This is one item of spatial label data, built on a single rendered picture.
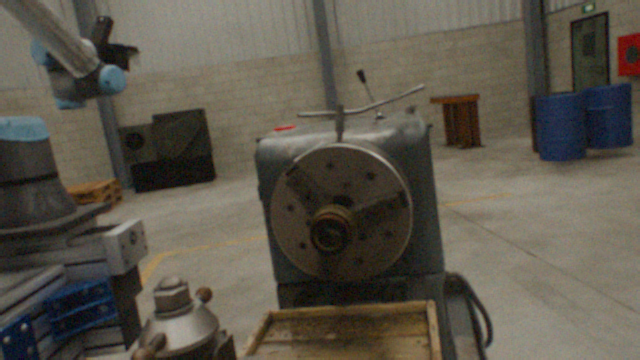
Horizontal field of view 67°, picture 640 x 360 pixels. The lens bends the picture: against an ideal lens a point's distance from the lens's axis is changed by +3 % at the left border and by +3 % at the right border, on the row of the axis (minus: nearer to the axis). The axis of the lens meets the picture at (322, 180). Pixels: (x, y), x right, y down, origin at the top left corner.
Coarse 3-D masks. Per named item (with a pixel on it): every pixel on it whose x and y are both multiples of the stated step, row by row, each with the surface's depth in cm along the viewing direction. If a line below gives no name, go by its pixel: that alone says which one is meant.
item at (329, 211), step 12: (324, 216) 90; (336, 216) 90; (348, 216) 93; (312, 228) 89; (324, 228) 98; (348, 228) 90; (312, 240) 90; (324, 240) 95; (336, 240) 95; (348, 240) 90; (324, 252) 90; (336, 252) 89
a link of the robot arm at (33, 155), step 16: (0, 128) 99; (16, 128) 100; (32, 128) 103; (0, 144) 100; (16, 144) 101; (32, 144) 102; (48, 144) 106; (0, 160) 100; (16, 160) 101; (32, 160) 102; (48, 160) 105; (0, 176) 101; (16, 176) 101; (32, 176) 102
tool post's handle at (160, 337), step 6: (156, 336) 45; (162, 336) 45; (150, 342) 44; (156, 342) 44; (162, 342) 45; (138, 348) 42; (144, 348) 42; (150, 348) 43; (156, 348) 44; (132, 354) 42; (138, 354) 42; (144, 354) 42; (150, 354) 42
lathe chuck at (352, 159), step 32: (320, 160) 102; (352, 160) 101; (384, 160) 100; (288, 192) 105; (352, 192) 102; (384, 192) 101; (288, 224) 106; (384, 224) 102; (288, 256) 108; (352, 256) 105; (384, 256) 104
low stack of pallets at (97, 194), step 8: (80, 184) 859; (88, 184) 845; (96, 184) 838; (104, 184) 809; (120, 184) 886; (72, 192) 766; (80, 192) 764; (88, 192) 822; (96, 192) 771; (104, 192) 801; (120, 192) 886; (80, 200) 768; (88, 200) 769; (96, 200) 770; (104, 200) 832; (112, 200) 827; (120, 200) 881; (112, 208) 814
